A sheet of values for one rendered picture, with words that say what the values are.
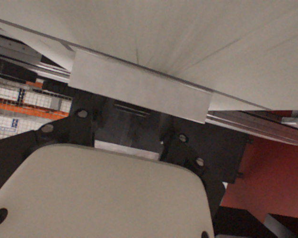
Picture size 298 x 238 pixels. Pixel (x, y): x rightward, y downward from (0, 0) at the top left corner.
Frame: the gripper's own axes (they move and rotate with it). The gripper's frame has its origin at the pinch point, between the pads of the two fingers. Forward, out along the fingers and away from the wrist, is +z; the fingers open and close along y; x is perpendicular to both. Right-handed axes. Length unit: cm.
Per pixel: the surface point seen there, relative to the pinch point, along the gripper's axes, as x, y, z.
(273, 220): -16.2, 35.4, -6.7
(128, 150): -8.0, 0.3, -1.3
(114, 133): -53, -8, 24
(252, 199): -58, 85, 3
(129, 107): -17.6, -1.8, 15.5
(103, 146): -8.0, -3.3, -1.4
